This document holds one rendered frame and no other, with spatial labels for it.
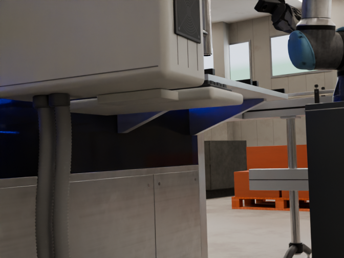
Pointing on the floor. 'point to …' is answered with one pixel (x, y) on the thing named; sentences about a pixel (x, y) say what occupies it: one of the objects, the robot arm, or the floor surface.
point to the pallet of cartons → (253, 151)
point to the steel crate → (223, 166)
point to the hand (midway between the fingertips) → (292, 28)
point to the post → (202, 195)
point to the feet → (294, 248)
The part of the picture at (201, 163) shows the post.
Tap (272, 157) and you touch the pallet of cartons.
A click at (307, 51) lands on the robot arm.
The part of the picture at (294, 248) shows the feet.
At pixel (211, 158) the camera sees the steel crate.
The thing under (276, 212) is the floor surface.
